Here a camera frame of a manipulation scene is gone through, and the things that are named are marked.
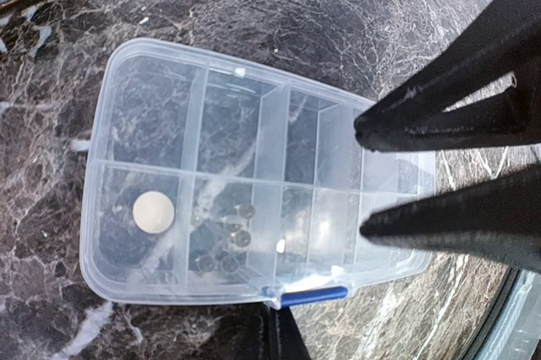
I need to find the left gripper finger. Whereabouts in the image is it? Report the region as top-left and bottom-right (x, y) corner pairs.
(236, 305), (311, 360)

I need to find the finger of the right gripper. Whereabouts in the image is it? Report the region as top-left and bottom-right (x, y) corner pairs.
(354, 0), (540, 152)
(359, 166), (540, 271)

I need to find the clear plastic pill organizer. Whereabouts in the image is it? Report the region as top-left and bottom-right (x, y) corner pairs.
(79, 38), (435, 308)

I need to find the tan pill in organizer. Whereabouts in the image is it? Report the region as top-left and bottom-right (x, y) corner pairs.
(132, 191), (175, 234)

